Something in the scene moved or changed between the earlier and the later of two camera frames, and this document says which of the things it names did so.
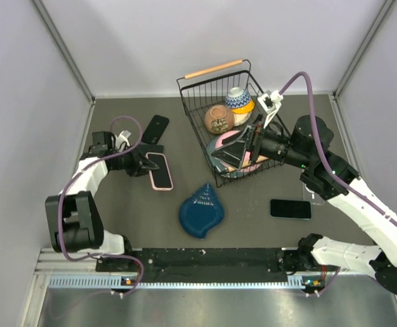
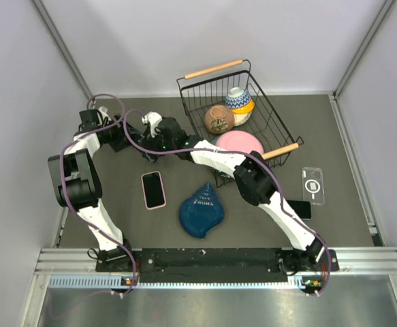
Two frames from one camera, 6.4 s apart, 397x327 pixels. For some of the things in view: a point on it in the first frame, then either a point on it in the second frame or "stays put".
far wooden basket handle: x=212 y=69 stays put
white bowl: x=240 y=119 stays put
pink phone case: x=161 y=178 -> x=144 y=191
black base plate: x=201 y=260 stays put
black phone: x=161 y=177 -> x=153 y=189
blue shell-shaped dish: x=201 y=212 stays put
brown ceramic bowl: x=219 y=118 stays put
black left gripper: x=136 y=169 -> x=120 y=142
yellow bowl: x=248 y=109 stays put
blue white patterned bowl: x=237 y=97 stays put
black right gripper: x=232 y=152 -> x=150 y=143
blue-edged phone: x=291 y=209 stays put
